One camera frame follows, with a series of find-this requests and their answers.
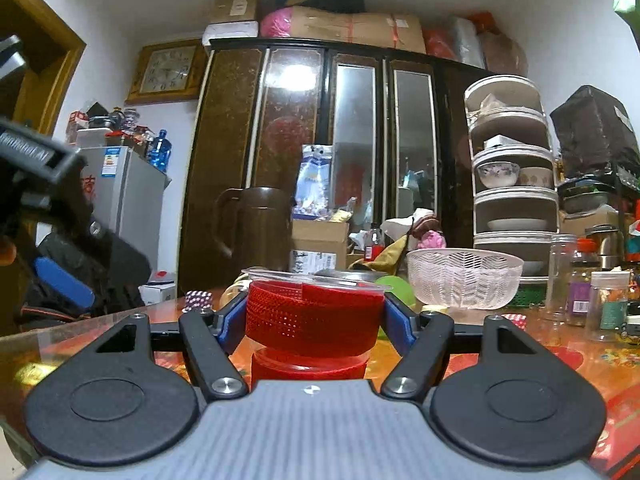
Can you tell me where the beige patterned bowl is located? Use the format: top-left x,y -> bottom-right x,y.
519,166 -> 555,189

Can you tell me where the tall clear plastic jar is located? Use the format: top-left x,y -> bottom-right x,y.
544,233 -> 579,322

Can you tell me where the red bag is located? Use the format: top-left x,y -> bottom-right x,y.
422,27 -> 459,59

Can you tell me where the clear cup with red bands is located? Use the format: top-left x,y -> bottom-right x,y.
241,268 -> 394,382

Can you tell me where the silver refrigerator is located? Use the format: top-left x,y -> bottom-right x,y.
75,144 -> 174,281

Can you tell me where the small white box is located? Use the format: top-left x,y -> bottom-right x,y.
139,270 -> 178,306

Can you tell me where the white shallow dish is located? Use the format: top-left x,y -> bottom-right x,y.
486,217 -> 549,234

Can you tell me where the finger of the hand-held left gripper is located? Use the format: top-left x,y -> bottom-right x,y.
31,256 -> 98,313
60,180 -> 153,286

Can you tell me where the floral ceramic bowl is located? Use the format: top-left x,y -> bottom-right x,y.
477,161 -> 521,190

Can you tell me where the dark brown wardrobe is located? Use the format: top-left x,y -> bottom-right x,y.
177,37 -> 501,301

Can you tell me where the white plastic mesh basket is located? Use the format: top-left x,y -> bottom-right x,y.
405,248 -> 525,311

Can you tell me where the clear jar with orange lid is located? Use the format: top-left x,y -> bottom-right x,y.
567,239 -> 602,327

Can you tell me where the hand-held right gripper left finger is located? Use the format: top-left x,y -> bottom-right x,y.
65,296 -> 249,402

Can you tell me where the pink cloth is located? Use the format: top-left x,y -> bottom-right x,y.
417,230 -> 447,251

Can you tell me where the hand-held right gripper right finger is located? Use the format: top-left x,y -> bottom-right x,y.
380,296 -> 576,403

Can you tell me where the green plastic basket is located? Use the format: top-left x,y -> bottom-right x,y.
509,283 -> 549,307

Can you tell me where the wooden square wall clock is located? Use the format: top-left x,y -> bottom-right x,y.
125,40 -> 209,107

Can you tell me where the flat white box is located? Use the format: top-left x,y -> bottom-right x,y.
202,21 -> 261,47

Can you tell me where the brown plastic pitcher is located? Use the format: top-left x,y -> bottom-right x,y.
212,186 -> 294,275

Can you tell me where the blue water bottle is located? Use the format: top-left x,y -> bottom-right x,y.
147,129 -> 173,172

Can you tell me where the steel bowl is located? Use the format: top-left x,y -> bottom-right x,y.
314,268 -> 377,284

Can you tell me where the wooden door frame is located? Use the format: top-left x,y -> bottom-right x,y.
0,0 -> 89,137

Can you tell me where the clear jar with white lid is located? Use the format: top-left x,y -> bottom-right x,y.
585,270 -> 629,344

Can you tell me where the open cardboard box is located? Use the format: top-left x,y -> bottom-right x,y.
291,218 -> 351,274

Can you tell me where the long cardboard box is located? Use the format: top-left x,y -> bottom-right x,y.
289,6 -> 427,55

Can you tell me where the green ball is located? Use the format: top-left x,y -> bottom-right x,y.
375,274 -> 417,309

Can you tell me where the pink bag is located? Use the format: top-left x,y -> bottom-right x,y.
259,8 -> 295,39

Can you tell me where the brown bundle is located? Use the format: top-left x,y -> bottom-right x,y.
479,32 -> 529,79

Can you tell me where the small cardboard box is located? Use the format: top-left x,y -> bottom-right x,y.
207,0 -> 261,26

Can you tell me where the blue white snack packet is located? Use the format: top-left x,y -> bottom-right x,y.
294,143 -> 334,222

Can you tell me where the red carton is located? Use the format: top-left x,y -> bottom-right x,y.
66,110 -> 90,147

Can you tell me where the white tiered dish rack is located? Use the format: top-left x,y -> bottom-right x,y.
463,74 -> 561,282

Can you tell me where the small red bottle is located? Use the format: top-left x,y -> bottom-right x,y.
364,223 -> 386,262

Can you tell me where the silvery plastic bag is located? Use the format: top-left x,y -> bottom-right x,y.
449,15 -> 487,67

